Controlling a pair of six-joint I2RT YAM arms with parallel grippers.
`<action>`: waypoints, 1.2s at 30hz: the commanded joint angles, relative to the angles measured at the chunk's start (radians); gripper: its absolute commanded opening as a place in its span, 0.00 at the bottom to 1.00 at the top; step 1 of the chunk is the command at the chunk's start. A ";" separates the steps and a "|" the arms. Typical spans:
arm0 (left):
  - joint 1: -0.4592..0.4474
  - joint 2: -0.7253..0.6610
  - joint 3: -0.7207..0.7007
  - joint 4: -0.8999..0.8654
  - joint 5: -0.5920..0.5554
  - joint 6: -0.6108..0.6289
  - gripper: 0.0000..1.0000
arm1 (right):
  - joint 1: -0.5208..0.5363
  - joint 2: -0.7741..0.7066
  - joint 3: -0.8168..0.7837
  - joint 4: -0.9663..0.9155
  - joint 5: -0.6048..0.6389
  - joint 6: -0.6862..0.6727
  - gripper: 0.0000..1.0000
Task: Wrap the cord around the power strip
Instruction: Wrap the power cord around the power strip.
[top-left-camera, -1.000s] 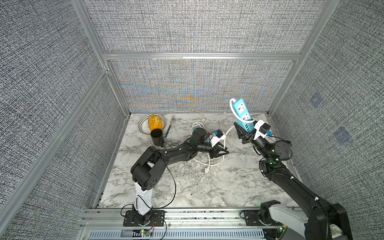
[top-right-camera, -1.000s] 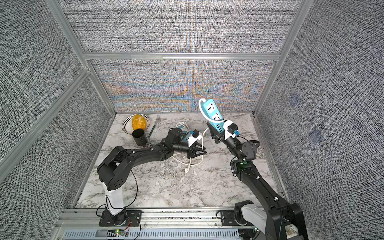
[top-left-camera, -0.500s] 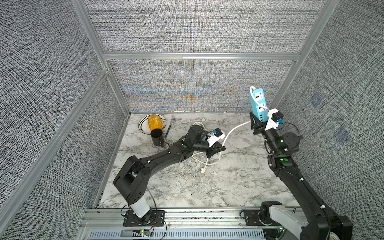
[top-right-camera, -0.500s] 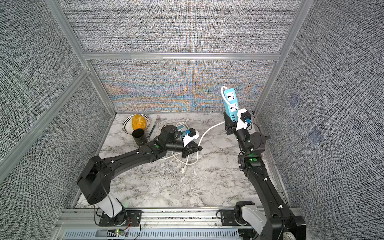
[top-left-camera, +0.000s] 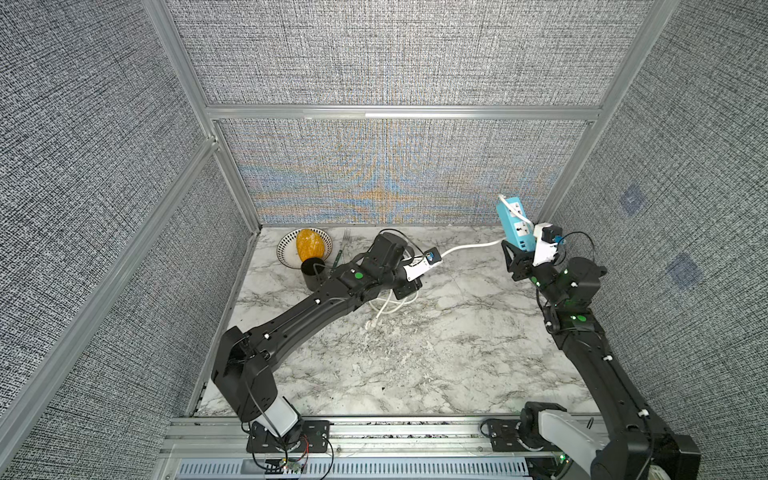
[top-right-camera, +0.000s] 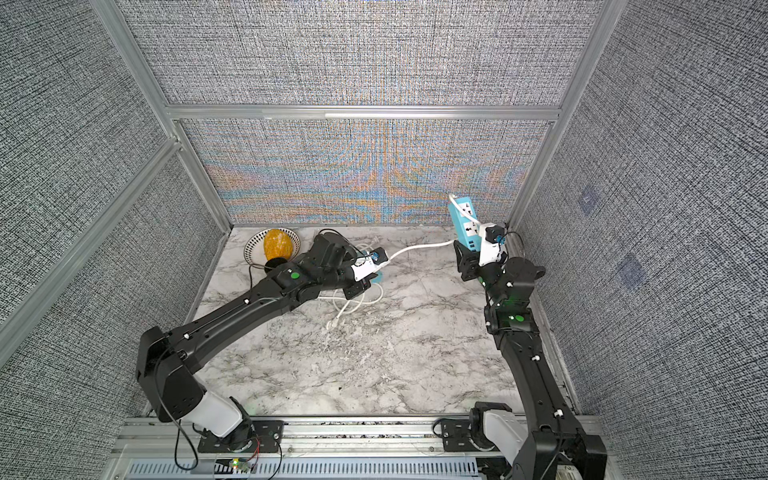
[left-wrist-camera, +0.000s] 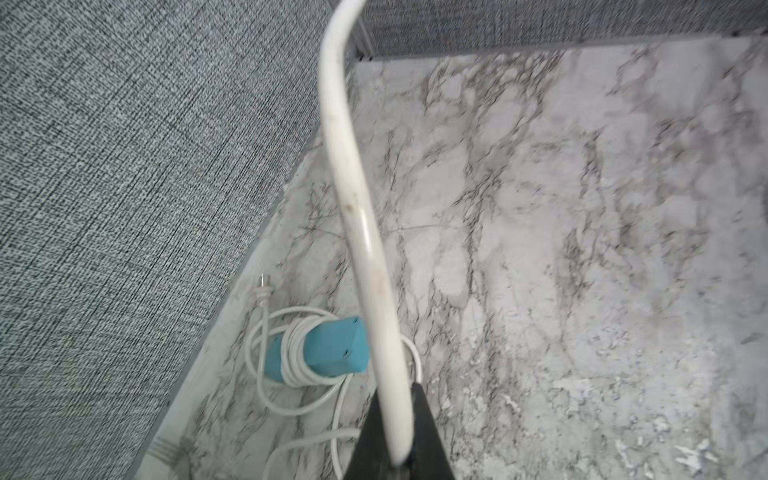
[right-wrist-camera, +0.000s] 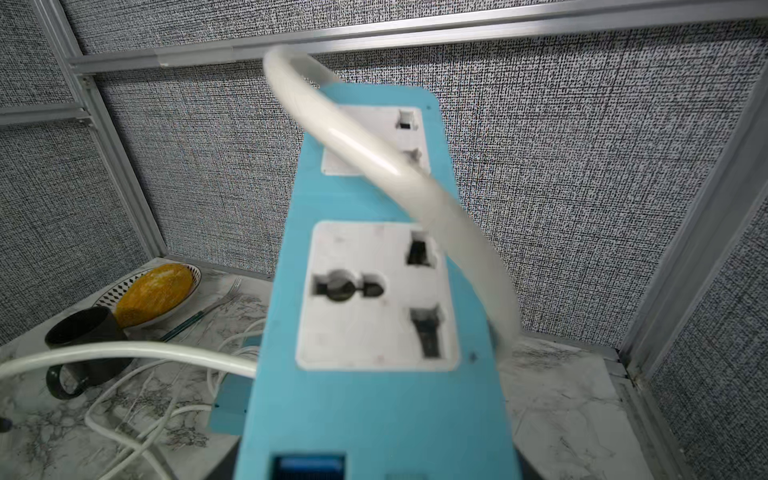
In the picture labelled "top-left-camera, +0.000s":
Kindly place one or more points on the black cup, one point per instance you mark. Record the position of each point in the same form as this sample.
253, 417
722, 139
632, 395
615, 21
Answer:
314, 272

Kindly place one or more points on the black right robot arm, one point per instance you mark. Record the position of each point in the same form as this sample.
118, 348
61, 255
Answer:
637, 443

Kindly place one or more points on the green handled fork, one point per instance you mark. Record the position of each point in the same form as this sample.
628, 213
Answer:
342, 247

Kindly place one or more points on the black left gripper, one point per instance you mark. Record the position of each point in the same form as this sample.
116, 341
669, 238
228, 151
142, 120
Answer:
410, 287

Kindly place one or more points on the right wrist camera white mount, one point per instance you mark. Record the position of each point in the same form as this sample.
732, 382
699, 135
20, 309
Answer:
547, 238

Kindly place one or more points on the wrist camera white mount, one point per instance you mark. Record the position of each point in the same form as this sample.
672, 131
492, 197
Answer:
428, 260
547, 238

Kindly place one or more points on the white patterned bowl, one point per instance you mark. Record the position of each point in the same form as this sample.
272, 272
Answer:
286, 250

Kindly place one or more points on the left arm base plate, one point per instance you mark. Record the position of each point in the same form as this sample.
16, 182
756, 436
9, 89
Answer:
308, 436

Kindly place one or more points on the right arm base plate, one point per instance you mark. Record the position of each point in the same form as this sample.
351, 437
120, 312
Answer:
503, 436

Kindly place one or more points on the teal power strip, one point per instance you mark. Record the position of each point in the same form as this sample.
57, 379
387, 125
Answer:
519, 230

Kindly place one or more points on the orange bread in bowl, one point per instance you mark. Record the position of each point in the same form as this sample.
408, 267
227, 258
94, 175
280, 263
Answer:
309, 244

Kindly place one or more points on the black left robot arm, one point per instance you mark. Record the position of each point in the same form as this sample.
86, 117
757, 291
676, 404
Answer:
244, 365

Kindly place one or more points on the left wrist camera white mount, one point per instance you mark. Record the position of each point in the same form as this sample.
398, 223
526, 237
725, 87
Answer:
428, 260

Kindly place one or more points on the white slotted cable duct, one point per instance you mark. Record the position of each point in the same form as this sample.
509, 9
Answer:
366, 468

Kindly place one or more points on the aluminium front rail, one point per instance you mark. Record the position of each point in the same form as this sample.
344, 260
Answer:
351, 436

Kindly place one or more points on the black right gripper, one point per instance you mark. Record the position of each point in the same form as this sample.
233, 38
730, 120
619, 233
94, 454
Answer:
522, 264

